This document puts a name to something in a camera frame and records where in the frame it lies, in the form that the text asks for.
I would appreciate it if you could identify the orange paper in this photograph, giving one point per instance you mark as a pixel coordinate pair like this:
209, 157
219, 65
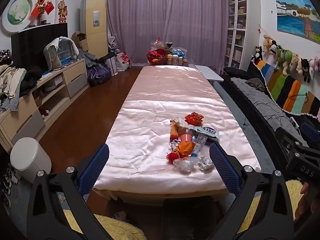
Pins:
185, 148

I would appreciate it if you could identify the red basket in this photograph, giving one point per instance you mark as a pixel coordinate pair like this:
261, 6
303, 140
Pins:
157, 56

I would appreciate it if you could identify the clear red plastic bag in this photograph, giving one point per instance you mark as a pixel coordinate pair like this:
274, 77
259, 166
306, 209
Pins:
160, 43

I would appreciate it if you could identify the white glass-door bookcase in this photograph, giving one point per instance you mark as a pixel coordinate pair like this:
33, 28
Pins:
237, 30

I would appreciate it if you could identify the artificial sunflower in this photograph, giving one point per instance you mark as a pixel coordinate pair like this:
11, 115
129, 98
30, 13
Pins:
41, 2

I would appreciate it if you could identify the orange tube with red cap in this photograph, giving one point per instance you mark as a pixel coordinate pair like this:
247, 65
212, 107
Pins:
173, 131

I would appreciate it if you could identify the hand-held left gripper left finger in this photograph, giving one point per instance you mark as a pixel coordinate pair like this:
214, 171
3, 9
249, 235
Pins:
96, 165

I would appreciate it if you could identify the red orange foil wrapper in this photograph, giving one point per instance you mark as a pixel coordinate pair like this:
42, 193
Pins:
193, 118

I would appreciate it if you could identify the row of plush toys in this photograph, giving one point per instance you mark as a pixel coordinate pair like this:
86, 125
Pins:
285, 57

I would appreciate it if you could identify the beige standing air conditioner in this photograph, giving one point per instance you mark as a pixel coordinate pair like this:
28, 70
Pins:
96, 40

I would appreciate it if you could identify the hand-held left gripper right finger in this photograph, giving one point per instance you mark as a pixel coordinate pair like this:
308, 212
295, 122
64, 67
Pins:
223, 167

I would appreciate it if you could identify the box of blue packets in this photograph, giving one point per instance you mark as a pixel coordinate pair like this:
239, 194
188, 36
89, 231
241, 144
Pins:
178, 52

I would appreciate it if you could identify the grey white cage cover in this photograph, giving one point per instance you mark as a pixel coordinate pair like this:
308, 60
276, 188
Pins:
51, 55

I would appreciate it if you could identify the beige grey television cabinet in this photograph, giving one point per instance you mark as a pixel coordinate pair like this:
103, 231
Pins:
75, 80

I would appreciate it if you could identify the clear blister pack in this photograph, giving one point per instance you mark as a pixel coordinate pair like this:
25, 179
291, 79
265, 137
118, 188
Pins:
200, 138

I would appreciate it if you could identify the pile of clothes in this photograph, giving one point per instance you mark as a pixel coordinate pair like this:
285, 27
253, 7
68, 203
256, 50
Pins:
12, 80

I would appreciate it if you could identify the dark olive cloth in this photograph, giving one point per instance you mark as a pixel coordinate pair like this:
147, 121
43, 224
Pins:
255, 83

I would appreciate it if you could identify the cardboard box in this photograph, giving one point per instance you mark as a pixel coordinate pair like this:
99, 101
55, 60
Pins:
82, 43

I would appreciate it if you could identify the red flag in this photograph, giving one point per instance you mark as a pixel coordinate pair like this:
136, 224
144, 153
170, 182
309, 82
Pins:
35, 12
49, 7

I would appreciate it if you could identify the landscape wall painting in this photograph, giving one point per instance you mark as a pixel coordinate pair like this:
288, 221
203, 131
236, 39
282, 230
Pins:
292, 17

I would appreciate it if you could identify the black television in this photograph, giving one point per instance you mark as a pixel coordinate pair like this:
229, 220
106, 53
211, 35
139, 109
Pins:
30, 45

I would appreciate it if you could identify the red ball ornament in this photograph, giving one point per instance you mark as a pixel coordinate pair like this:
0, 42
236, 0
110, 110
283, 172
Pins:
172, 156

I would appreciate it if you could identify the white bag with red print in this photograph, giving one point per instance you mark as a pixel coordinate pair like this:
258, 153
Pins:
123, 61

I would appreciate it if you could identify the purple curtain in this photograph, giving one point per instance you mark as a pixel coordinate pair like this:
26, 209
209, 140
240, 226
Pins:
150, 17

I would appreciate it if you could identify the black white sneaker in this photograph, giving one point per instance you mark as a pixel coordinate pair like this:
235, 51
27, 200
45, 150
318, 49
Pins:
5, 187
13, 176

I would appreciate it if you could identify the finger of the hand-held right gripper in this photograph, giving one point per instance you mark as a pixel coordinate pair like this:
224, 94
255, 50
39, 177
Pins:
308, 130
285, 140

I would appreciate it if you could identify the purple bag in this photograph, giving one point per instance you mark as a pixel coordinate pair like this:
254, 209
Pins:
98, 75

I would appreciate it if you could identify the white green printed packet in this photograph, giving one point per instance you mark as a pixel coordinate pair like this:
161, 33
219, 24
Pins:
207, 132

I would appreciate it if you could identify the person's right hand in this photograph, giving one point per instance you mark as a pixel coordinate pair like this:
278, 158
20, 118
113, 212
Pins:
306, 200

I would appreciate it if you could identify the striped knitted blanket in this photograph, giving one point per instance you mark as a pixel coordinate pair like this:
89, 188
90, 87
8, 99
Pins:
287, 90

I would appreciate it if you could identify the wooden hanging ornament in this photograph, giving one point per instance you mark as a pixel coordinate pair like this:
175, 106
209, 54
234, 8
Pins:
62, 11

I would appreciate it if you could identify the small clear bottle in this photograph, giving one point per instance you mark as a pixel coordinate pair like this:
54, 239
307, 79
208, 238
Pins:
197, 149

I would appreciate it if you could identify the white folding table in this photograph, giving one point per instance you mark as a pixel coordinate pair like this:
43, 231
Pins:
208, 72

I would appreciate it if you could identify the pink satin tablecloth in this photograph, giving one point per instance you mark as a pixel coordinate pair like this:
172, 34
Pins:
162, 100

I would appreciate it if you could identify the grey clothes heap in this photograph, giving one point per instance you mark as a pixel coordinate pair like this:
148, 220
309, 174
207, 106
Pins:
87, 57

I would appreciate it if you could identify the pink paper cup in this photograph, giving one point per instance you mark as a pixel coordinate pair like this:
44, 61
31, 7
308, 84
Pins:
185, 138

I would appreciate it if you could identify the clear plastic wrapper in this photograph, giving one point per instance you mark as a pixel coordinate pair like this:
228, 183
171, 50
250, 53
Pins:
206, 162

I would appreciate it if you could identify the white appliance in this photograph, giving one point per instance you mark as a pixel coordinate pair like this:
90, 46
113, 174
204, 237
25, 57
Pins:
53, 83

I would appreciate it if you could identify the white trash bin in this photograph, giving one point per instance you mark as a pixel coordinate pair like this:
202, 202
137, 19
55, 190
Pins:
30, 160

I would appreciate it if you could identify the round green wall picture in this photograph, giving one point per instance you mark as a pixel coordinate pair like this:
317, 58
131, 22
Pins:
17, 12

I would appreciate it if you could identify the grey fluffy sofa blanket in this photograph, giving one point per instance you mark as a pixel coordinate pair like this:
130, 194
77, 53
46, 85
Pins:
257, 97

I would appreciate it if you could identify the white striped bag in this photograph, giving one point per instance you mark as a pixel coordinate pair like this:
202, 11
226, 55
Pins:
112, 65

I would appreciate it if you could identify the beige tissue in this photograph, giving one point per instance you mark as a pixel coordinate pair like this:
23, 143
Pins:
182, 123

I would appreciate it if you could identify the blue bird cage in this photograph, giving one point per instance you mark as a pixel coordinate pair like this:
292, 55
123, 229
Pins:
65, 52

